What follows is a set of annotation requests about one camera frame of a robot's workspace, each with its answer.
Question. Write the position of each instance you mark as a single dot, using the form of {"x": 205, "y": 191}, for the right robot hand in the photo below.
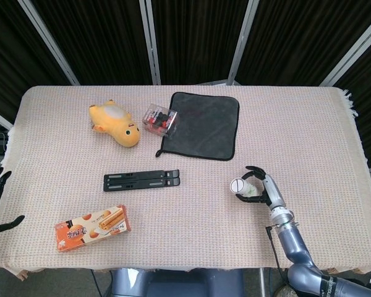
{"x": 266, "y": 189}

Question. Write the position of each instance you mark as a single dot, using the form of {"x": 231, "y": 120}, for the white paper cup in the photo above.
{"x": 241, "y": 186}

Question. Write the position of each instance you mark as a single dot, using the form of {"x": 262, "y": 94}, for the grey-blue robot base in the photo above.
{"x": 179, "y": 283}

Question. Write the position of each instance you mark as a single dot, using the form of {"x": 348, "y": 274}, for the beige woven tablecloth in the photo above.
{"x": 185, "y": 176}

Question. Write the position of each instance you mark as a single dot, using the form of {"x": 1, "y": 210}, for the grey cloth with black trim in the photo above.
{"x": 201, "y": 127}

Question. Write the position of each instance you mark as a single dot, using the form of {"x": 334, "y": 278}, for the beige shoe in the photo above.
{"x": 283, "y": 291}

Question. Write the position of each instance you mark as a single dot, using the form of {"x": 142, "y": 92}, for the orange snack box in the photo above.
{"x": 92, "y": 227}

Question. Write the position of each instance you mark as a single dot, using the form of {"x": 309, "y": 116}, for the black folding stand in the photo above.
{"x": 141, "y": 180}

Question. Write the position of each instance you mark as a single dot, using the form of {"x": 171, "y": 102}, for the clear box with red-black items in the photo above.
{"x": 160, "y": 121}

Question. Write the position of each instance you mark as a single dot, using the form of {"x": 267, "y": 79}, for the yellow plush toy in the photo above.
{"x": 115, "y": 122}

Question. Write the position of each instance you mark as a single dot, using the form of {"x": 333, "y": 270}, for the black folding screen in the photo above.
{"x": 185, "y": 40}

